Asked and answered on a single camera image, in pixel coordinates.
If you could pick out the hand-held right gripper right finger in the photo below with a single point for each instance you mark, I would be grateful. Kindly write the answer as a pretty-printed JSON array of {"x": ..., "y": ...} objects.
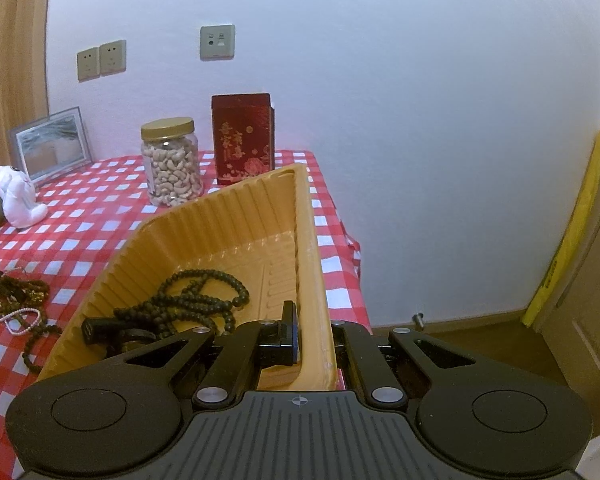
[{"x": 347, "y": 345}]

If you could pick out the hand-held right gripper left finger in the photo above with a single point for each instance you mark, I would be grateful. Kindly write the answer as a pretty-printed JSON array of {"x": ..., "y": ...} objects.
[{"x": 290, "y": 340}]

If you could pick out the orange plastic tray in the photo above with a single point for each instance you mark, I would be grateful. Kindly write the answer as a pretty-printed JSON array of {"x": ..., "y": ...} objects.
[{"x": 220, "y": 225}]

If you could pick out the black wristwatch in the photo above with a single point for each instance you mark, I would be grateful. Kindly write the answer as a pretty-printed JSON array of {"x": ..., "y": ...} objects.
[{"x": 100, "y": 330}]

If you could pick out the metal door stopper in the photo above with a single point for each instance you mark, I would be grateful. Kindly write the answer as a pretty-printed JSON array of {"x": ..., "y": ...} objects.
[{"x": 418, "y": 320}]

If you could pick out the dark red gift box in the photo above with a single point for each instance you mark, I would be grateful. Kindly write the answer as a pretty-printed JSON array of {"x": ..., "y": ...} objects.
[{"x": 240, "y": 140}]

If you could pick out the cashew jar with gold lid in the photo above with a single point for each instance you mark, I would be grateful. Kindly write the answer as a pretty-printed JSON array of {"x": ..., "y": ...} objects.
[{"x": 172, "y": 170}]

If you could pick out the red checkered tablecloth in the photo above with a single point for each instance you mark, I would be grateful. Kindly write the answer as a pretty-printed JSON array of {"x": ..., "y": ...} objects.
[{"x": 80, "y": 230}]

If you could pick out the white plush toy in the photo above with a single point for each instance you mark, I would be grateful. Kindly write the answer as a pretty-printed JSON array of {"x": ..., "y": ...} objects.
[{"x": 20, "y": 195}]

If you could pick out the wooden cabinet panel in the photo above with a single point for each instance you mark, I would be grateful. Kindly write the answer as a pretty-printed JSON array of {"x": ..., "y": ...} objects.
[{"x": 10, "y": 60}]

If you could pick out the beige wall socket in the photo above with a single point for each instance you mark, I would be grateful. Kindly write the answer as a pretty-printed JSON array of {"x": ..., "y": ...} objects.
[
  {"x": 88, "y": 64},
  {"x": 112, "y": 58},
  {"x": 217, "y": 42}
]

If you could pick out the silver picture frame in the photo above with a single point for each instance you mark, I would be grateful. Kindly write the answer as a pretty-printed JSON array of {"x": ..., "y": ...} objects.
[{"x": 50, "y": 145}]

